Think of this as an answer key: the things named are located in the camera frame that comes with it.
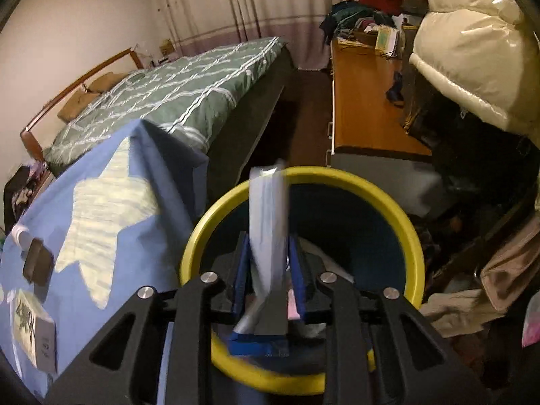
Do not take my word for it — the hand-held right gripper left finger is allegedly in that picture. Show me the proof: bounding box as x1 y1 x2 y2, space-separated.
44 232 254 405

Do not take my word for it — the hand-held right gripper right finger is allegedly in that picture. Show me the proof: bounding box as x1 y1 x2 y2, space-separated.
287 236 492 405

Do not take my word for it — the yellow-rimmed blue waste bin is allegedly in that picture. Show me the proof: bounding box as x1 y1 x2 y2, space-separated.
179 165 425 396

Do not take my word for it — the blue star blanket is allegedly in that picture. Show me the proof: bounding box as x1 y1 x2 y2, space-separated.
0 120 212 401

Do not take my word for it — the dark bed base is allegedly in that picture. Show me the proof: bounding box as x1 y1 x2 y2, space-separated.
207 46 296 203

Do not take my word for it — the wooden desk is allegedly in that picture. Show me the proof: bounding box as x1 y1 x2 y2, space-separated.
325 38 448 220

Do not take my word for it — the bed with green quilt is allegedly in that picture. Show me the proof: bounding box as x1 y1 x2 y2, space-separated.
44 36 288 165

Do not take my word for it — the small brown block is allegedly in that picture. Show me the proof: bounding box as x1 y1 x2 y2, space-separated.
23 238 55 285

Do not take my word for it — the beige cloth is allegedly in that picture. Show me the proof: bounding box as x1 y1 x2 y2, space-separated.
422 219 540 338

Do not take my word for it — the printed white box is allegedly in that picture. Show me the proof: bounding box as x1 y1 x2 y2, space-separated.
10 291 57 374

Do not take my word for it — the black bag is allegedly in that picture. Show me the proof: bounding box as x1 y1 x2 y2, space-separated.
401 63 540 228

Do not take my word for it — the dark bag by bed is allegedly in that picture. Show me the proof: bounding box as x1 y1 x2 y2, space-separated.
4 162 55 228

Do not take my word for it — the brown pillow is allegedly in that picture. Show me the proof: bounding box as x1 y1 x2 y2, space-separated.
59 93 98 121
88 74 127 93

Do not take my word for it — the small bedside table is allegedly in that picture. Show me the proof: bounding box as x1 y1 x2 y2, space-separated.
147 40 178 66

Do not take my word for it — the wooden bed headboard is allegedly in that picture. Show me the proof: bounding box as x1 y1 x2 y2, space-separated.
21 48 142 161

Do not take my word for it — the pale green box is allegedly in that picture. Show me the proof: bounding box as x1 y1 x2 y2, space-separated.
375 25 399 53

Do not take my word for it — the heap of mixed clothes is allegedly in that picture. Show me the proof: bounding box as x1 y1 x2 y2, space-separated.
321 0 406 47

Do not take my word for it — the pink dotted curtain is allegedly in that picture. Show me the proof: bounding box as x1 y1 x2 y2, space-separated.
147 0 363 70

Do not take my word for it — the cream puffer jacket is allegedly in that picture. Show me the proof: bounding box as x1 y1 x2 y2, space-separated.
409 0 540 136

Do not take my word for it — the dark blue strap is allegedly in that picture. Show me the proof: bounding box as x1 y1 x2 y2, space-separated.
386 72 406 106

